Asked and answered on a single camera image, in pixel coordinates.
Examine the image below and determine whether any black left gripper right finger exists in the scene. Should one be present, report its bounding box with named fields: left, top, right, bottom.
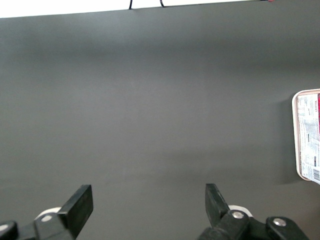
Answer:
left=198, top=183, right=311, bottom=240

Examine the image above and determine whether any cream rectangular plastic tray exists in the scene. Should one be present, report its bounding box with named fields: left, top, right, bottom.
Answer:
left=291, top=88, right=320, bottom=186

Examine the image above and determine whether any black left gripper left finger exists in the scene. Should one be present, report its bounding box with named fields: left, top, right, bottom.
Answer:
left=0, top=184, right=94, bottom=240

